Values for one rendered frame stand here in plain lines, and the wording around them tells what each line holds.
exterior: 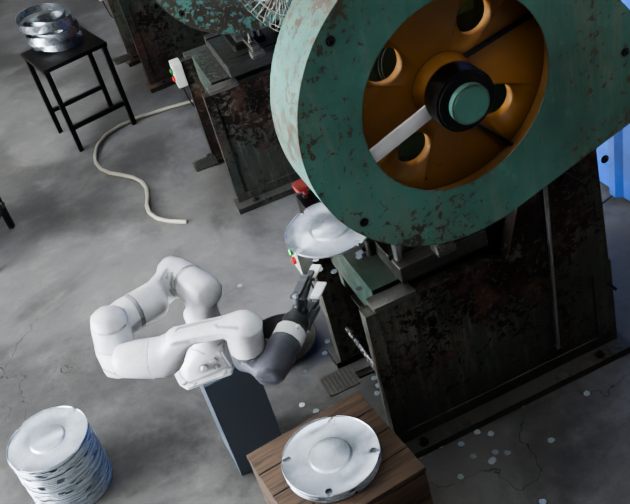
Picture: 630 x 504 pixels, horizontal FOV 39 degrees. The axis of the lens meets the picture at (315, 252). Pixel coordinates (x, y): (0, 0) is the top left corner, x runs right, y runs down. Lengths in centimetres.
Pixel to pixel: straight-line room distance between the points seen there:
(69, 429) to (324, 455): 102
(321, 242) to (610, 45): 100
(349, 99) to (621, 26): 73
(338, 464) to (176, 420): 101
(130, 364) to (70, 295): 192
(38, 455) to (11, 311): 129
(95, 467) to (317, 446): 93
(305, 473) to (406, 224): 80
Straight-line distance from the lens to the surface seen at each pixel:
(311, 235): 274
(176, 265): 271
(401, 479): 257
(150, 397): 359
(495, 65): 228
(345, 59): 199
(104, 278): 431
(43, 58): 543
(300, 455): 266
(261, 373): 231
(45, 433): 329
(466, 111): 211
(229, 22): 382
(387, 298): 266
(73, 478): 323
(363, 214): 218
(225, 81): 417
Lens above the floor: 237
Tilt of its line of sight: 36 degrees down
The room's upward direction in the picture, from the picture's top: 16 degrees counter-clockwise
